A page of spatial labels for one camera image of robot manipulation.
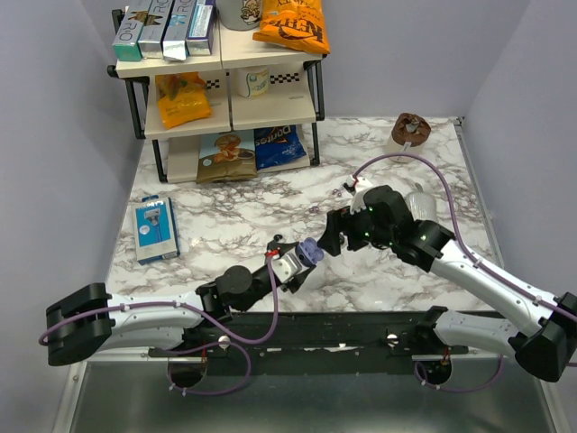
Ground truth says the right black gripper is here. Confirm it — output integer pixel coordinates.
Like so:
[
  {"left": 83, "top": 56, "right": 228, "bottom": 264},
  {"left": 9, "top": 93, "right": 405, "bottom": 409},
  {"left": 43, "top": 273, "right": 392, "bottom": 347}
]
[{"left": 316, "top": 202, "right": 396, "bottom": 256}]

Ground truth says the blue-purple earbud charging case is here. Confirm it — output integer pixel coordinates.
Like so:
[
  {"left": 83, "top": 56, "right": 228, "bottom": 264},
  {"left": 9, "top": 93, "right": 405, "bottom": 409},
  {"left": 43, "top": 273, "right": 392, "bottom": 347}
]
[{"left": 295, "top": 237, "right": 325, "bottom": 267}]

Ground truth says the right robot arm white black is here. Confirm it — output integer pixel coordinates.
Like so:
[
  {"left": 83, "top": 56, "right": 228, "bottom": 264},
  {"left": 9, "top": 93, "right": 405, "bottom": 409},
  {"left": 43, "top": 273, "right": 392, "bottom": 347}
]
[{"left": 318, "top": 186, "right": 576, "bottom": 382}]

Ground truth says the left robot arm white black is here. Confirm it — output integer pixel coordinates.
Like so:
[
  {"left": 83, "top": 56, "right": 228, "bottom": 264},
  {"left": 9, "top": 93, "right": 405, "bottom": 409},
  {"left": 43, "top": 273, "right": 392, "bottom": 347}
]
[{"left": 40, "top": 238, "right": 324, "bottom": 366}]

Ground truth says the blue doritos bag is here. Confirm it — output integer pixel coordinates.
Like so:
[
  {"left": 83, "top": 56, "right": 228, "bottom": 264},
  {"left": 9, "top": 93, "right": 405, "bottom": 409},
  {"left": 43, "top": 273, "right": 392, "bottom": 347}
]
[{"left": 253, "top": 125, "right": 307, "bottom": 170}]

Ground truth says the brown-topped white cup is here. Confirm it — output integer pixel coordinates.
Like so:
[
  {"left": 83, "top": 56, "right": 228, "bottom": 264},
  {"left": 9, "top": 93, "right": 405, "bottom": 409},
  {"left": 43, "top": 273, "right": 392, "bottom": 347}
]
[{"left": 385, "top": 113, "right": 431, "bottom": 155}]

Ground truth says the brown chips bag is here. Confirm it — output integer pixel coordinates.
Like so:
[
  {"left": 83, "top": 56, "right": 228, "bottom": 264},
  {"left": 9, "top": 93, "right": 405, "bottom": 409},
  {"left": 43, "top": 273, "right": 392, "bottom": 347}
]
[{"left": 196, "top": 131, "right": 258, "bottom": 184}]

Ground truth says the blue razor package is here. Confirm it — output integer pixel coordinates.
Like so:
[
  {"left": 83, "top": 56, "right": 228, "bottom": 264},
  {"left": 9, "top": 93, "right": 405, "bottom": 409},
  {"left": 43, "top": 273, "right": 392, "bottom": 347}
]
[{"left": 131, "top": 195, "right": 180, "bottom": 265}]

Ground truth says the beige black shelf rack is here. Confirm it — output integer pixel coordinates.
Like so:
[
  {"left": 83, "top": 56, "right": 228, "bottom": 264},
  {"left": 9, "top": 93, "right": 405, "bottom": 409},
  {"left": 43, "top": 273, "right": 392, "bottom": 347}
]
[{"left": 107, "top": 24, "right": 325, "bottom": 183}]

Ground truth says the white patterned mug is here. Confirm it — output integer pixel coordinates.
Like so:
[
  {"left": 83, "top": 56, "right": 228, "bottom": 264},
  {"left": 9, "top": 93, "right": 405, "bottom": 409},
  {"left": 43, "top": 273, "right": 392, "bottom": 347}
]
[{"left": 235, "top": 66, "right": 270, "bottom": 98}]

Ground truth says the orange snack bag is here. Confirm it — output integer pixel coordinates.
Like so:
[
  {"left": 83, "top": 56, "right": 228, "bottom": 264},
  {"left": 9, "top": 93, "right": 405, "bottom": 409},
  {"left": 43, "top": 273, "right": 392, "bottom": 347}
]
[{"left": 155, "top": 72, "right": 212, "bottom": 129}]

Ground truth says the orange kettle chips bag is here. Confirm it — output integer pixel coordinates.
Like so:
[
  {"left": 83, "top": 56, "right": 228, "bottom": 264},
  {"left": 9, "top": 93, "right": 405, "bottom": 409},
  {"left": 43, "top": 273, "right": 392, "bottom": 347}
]
[{"left": 252, "top": 0, "right": 331, "bottom": 56}]

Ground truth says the purple white toothpaste box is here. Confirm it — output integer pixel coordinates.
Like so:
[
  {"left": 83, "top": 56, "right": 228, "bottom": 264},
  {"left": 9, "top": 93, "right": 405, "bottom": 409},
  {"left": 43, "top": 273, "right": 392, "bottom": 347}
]
[{"left": 186, "top": 0, "right": 215, "bottom": 56}]

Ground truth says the grey cartoon mug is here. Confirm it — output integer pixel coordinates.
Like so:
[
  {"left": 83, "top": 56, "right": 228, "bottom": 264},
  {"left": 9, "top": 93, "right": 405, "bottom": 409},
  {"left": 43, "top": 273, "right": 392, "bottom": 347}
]
[{"left": 215, "top": 0, "right": 262, "bottom": 31}]

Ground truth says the blue silver toothpaste box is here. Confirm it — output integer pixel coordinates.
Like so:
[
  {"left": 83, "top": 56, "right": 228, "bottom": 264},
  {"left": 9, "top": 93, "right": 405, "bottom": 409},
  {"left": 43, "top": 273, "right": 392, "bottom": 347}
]
[{"left": 162, "top": 0, "right": 197, "bottom": 62}]

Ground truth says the teal toothpaste box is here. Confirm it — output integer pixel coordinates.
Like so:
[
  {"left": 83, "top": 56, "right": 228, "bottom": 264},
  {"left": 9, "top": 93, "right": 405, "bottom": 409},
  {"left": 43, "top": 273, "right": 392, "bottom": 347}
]
[{"left": 113, "top": 0, "right": 151, "bottom": 62}]

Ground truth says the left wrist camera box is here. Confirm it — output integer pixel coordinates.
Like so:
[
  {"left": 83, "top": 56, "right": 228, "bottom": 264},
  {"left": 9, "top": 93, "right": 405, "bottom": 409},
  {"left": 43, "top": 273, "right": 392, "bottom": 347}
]
[{"left": 272, "top": 252, "right": 303, "bottom": 283}]

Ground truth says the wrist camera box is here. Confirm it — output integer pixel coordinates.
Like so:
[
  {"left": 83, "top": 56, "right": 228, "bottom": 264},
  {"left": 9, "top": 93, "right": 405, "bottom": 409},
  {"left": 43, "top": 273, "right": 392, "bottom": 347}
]
[
  {"left": 272, "top": 252, "right": 303, "bottom": 283},
  {"left": 343, "top": 175, "right": 374, "bottom": 215}
]

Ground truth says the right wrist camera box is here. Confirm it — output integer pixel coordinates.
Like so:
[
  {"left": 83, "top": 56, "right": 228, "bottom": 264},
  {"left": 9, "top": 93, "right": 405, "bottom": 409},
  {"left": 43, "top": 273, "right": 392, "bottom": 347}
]
[{"left": 343, "top": 175, "right": 374, "bottom": 215}]

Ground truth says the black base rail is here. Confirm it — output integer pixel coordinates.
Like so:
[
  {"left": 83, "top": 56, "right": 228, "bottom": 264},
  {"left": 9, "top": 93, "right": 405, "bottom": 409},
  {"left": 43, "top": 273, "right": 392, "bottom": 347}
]
[{"left": 148, "top": 309, "right": 470, "bottom": 376}]

